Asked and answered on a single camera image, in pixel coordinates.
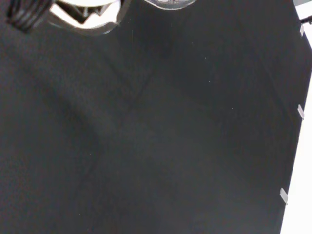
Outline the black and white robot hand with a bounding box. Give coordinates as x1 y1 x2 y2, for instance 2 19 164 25
6 0 127 37

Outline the black bench cloth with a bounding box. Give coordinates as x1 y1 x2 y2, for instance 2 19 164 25
0 0 312 234

